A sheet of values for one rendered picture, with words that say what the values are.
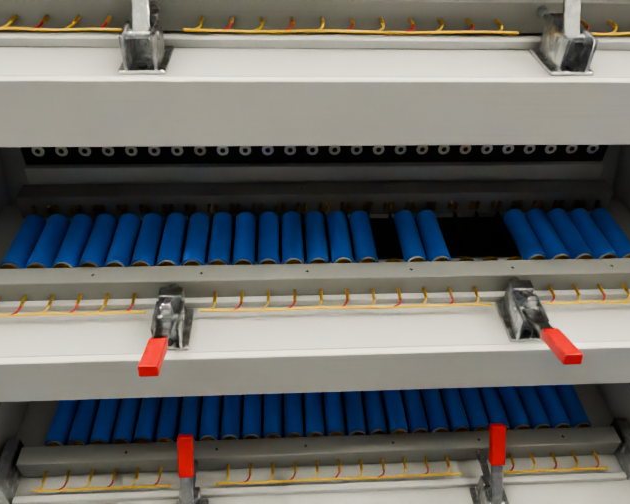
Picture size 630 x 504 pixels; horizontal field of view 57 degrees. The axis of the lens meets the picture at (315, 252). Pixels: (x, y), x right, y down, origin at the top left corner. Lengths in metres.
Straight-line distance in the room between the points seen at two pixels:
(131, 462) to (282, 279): 0.23
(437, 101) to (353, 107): 0.05
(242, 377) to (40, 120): 0.22
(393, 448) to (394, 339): 0.16
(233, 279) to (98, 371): 0.12
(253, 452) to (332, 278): 0.20
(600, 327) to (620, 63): 0.20
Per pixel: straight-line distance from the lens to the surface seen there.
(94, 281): 0.47
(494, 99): 0.39
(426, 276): 0.46
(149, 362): 0.37
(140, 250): 0.49
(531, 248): 0.52
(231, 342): 0.44
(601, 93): 0.42
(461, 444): 0.59
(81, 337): 0.46
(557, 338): 0.42
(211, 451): 0.57
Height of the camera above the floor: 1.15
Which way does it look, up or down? 22 degrees down
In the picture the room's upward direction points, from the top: straight up
